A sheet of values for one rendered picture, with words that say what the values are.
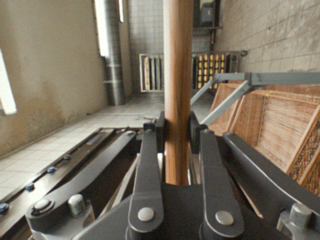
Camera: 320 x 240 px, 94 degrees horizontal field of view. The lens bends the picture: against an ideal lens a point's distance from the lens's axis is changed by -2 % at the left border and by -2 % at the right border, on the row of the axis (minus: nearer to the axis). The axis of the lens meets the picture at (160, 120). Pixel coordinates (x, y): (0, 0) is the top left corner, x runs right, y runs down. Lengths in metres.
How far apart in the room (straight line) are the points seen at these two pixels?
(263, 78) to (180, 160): 0.48
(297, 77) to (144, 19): 5.07
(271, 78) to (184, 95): 0.48
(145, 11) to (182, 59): 5.38
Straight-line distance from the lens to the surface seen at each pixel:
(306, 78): 0.69
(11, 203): 1.18
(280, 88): 1.14
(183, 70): 0.17
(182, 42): 0.17
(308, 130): 0.70
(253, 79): 0.60
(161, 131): 0.15
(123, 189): 0.72
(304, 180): 0.69
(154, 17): 5.45
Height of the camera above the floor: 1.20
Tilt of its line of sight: 5 degrees up
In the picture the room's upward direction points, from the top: 90 degrees counter-clockwise
